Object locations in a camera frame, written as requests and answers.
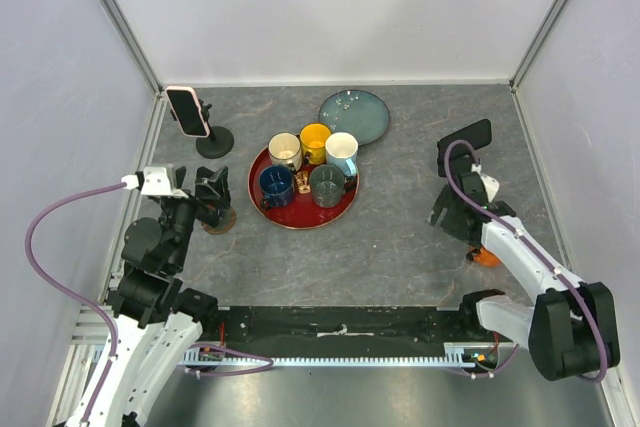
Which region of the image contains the cream ceramic mug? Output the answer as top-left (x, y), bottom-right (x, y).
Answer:
top-left (268, 133), bottom-right (302, 172)

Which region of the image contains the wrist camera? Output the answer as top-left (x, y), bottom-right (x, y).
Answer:
top-left (471, 164), bottom-right (500, 203)
top-left (136, 164), bottom-right (189, 198)

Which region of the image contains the orange mug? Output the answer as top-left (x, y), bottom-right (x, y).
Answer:
top-left (466, 247), bottom-right (501, 268)

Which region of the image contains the slotted cable duct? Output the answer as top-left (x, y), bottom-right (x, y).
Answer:
top-left (178, 344), bottom-right (498, 368)

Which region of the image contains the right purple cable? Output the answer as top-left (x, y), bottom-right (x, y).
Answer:
top-left (443, 139), bottom-right (611, 382)

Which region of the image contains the black phone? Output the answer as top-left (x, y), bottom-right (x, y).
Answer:
top-left (437, 118), bottom-right (493, 158)

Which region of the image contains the grey-green ceramic mug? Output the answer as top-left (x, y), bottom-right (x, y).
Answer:
top-left (309, 164), bottom-right (345, 208)

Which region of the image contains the black folding phone stand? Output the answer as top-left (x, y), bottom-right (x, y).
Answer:
top-left (437, 146), bottom-right (480, 178)

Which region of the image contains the phone on wooden-base stand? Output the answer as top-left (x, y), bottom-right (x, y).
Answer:
top-left (195, 166), bottom-right (219, 210)

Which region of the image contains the small gold brown ornament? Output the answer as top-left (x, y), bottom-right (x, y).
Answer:
top-left (294, 171), bottom-right (311, 195)

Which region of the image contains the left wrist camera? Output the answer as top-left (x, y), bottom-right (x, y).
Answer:
top-left (136, 164), bottom-right (189, 198)

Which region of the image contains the dark blue mug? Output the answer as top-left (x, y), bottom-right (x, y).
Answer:
top-left (259, 165), bottom-right (295, 211)

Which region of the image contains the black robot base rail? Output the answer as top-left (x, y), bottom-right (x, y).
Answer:
top-left (201, 306), bottom-right (495, 359)

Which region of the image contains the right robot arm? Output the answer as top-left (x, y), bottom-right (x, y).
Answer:
top-left (429, 172), bottom-right (621, 381)

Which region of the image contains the teal ceramic plate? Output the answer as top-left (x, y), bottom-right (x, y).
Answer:
top-left (318, 90), bottom-right (390, 145)

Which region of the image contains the black round-base phone stand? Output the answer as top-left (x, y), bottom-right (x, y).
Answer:
top-left (196, 99), bottom-right (234, 159)

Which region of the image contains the light blue mug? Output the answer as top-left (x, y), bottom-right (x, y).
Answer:
top-left (325, 132), bottom-right (359, 177)

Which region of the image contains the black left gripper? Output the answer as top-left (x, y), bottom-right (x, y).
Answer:
top-left (161, 165), bottom-right (231, 268)

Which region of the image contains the yellow ceramic mug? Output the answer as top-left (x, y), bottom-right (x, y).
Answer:
top-left (299, 123), bottom-right (331, 165)

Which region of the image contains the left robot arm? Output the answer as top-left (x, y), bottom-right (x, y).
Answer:
top-left (66, 164), bottom-right (235, 426)

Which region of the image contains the phone in pink case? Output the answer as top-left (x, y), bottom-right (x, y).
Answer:
top-left (165, 86), bottom-right (210, 138)

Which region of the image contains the round red tray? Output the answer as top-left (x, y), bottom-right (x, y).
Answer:
top-left (248, 147), bottom-right (359, 229)

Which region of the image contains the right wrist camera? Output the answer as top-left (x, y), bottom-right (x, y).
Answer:
top-left (471, 164), bottom-right (500, 203)

